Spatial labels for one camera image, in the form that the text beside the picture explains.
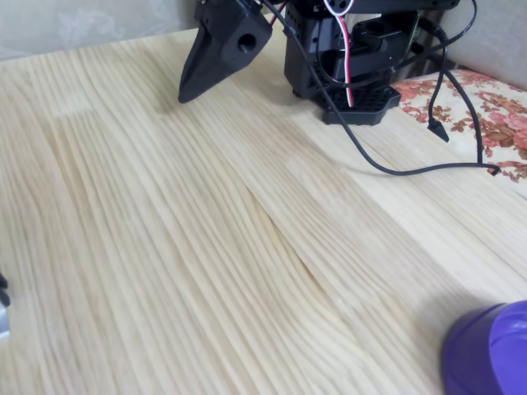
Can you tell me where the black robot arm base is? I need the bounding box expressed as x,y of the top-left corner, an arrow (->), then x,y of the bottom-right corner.
283,0 -> 420,127

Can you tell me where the purple bowl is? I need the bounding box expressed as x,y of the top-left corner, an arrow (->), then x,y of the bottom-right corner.
441,300 -> 527,395

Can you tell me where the floral patterned cloth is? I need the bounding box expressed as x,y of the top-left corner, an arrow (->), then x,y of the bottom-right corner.
389,68 -> 527,183

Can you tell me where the black and white stand piece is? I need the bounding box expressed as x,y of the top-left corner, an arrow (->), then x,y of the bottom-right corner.
0,271 -> 12,342

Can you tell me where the red white servo wire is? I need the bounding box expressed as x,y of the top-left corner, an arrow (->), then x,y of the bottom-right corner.
322,0 -> 357,108

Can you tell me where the long thin black cable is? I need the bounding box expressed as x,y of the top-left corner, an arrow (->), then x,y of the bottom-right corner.
261,0 -> 501,177

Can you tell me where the thick black cable with plug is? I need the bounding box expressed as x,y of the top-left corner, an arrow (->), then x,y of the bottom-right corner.
416,18 -> 450,143

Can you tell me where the thin black looped cable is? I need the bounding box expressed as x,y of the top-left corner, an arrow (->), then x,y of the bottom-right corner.
386,0 -> 478,74

